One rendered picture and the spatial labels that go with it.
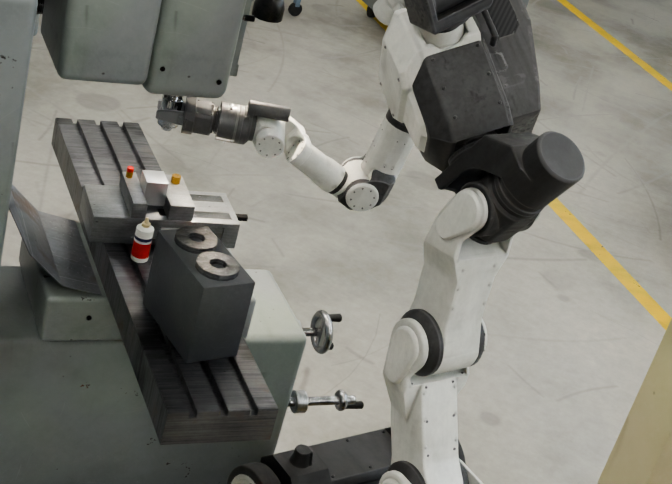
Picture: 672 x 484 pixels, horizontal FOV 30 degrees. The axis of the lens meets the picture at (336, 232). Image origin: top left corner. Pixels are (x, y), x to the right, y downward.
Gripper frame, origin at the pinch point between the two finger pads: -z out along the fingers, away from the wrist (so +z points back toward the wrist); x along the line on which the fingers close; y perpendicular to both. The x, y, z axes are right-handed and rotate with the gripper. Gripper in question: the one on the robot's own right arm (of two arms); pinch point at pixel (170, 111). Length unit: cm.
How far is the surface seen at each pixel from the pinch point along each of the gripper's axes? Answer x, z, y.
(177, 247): 36.9, 5.9, 13.0
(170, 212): 5.6, 4.3, 22.6
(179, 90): 10.1, 0.9, -9.8
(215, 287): 49, 14, 13
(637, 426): 169, 45, -54
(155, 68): 11.8, -4.9, -14.4
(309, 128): -284, 72, 124
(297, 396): 1, 45, 72
